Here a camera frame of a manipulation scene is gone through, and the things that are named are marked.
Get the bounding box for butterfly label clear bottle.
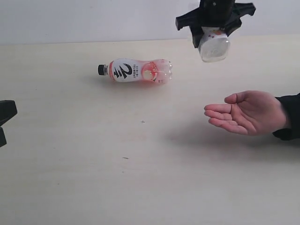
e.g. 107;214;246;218
198;27;231;63

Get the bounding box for pink peach drink bottle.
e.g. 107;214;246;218
97;59;173;84

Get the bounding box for open person's hand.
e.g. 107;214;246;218
204;90;291;136

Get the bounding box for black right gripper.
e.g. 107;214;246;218
175;0;256;48

